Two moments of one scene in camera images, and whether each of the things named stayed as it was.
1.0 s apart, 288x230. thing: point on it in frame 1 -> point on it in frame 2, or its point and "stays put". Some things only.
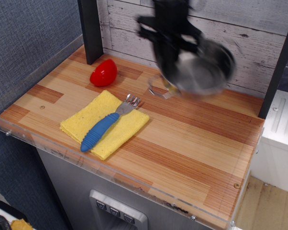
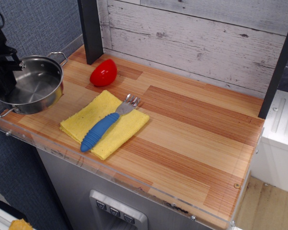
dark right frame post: x=280 y=70 stays put
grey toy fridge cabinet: x=89 y=199 stays put
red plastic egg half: x=104 y=73 stays put
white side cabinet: x=275 y=162 stays put
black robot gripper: x=170 y=28 -> x=3 y=59
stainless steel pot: x=201 y=72 -> x=38 y=86
